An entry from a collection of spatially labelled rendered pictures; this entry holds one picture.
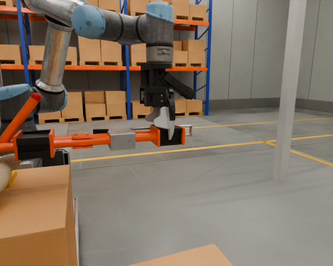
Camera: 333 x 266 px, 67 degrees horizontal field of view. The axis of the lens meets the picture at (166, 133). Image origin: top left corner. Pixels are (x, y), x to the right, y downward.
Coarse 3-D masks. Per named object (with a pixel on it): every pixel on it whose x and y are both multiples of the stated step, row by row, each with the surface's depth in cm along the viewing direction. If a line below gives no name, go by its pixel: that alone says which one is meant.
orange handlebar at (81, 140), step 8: (56, 136) 67; (64, 136) 67; (72, 136) 65; (80, 136) 65; (88, 136) 65; (96, 136) 70; (104, 136) 67; (136, 136) 69; (144, 136) 70; (152, 136) 71; (0, 144) 59; (8, 144) 59; (56, 144) 62; (64, 144) 63; (72, 144) 64; (80, 144) 65; (88, 144) 65; (96, 144) 66; (104, 144) 67; (0, 152) 59
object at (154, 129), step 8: (152, 128) 74; (160, 128) 71; (176, 128) 72; (184, 128) 72; (160, 136) 72; (176, 136) 73; (184, 136) 73; (160, 144) 71; (168, 144) 72; (176, 144) 73
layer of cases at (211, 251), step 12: (180, 252) 111; (192, 252) 111; (204, 252) 111; (216, 252) 111; (132, 264) 104; (144, 264) 104; (156, 264) 104; (168, 264) 104; (180, 264) 104; (192, 264) 104; (204, 264) 104; (216, 264) 104; (228, 264) 104
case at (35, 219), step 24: (48, 168) 82; (24, 192) 65; (48, 192) 65; (0, 216) 54; (24, 216) 54; (48, 216) 54; (72, 216) 80; (0, 240) 46; (24, 240) 48; (48, 240) 49; (72, 240) 71; (0, 264) 47; (24, 264) 49; (48, 264) 50; (72, 264) 64
